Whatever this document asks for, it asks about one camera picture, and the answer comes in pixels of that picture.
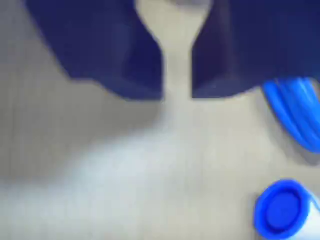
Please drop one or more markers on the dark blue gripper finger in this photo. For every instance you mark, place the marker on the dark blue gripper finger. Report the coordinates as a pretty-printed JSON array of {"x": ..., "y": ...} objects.
[
  {"x": 250, "y": 45},
  {"x": 100, "y": 45}
]

